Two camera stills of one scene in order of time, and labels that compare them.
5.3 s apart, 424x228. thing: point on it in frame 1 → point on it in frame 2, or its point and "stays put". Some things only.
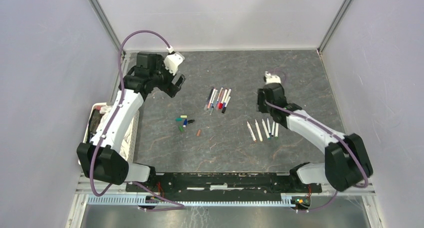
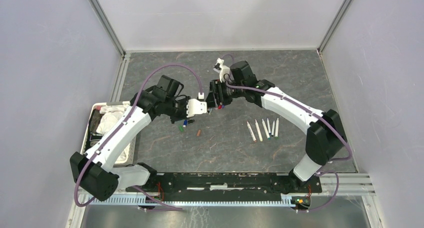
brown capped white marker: [251, 132] stays put
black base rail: [222, 187] stays put
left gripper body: [165, 82] → [181, 111]
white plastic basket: [128, 143] stays put
